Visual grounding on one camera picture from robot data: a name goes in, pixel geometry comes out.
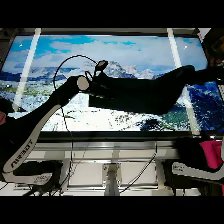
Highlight pink garment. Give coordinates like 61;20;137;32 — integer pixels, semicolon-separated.
199;139;224;172

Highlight silver frame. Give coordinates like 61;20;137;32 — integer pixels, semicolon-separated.
0;139;224;197

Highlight black pants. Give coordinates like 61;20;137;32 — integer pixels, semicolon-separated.
87;64;198;116

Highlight black cable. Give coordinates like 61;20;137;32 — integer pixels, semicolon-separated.
119;136;160;194
53;54;98;183

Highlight heap of clothes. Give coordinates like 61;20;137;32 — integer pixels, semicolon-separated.
203;28;224;64

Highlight black garment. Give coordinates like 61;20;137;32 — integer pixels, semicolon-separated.
174;135;215;175

